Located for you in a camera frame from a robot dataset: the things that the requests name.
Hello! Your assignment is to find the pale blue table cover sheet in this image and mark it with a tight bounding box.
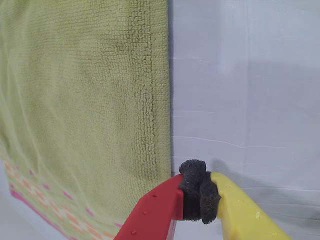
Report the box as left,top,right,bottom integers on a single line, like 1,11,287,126
0,0,320,240

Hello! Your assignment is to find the green towel with pink border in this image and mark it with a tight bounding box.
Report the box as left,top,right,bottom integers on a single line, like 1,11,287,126
0,0,174,240

